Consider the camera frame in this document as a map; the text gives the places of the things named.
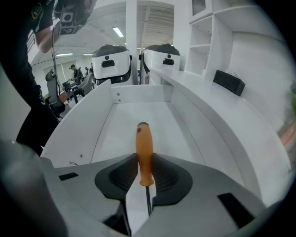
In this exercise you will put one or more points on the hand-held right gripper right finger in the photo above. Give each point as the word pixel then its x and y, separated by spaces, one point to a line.
pixel 203 185

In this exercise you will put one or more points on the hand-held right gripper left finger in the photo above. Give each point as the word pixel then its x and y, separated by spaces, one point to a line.
pixel 78 185

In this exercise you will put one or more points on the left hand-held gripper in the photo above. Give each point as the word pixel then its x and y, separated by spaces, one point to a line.
pixel 69 17

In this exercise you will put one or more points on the white drawer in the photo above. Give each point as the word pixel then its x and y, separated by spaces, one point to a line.
pixel 129 120

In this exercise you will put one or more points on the person's left forearm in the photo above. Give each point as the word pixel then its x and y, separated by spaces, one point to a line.
pixel 45 41

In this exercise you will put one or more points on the ceiling light panel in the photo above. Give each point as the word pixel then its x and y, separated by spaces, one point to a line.
pixel 118 32
pixel 64 54

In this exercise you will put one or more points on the grey office chair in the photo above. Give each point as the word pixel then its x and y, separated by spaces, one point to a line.
pixel 86 83
pixel 52 90

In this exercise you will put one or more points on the person's black clothing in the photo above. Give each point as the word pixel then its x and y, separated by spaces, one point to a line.
pixel 38 120

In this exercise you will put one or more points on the black rectangular box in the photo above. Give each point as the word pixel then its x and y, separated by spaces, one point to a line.
pixel 227 82

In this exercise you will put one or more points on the white shelf unit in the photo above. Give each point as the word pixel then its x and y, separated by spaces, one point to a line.
pixel 201 46

